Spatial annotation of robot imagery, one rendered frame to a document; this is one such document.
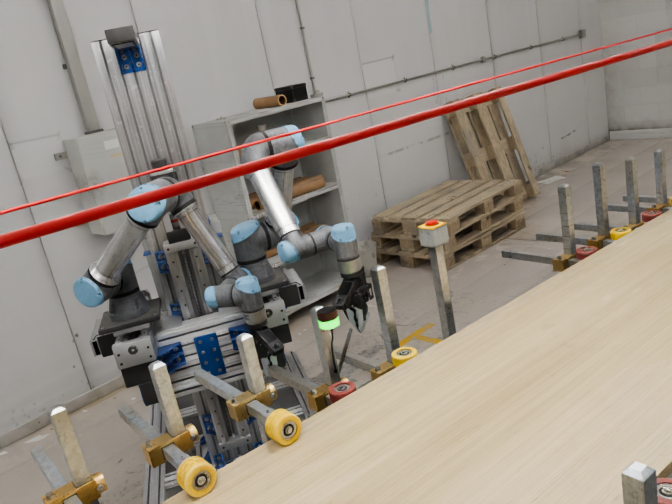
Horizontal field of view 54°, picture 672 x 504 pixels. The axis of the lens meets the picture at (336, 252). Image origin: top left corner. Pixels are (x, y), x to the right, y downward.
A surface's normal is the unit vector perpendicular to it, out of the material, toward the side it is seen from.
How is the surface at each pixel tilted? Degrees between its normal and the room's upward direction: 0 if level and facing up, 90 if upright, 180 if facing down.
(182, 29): 90
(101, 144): 90
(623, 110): 90
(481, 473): 0
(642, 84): 90
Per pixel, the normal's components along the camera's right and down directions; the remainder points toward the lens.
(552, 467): -0.19, -0.94
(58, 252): 0.69, 0.07
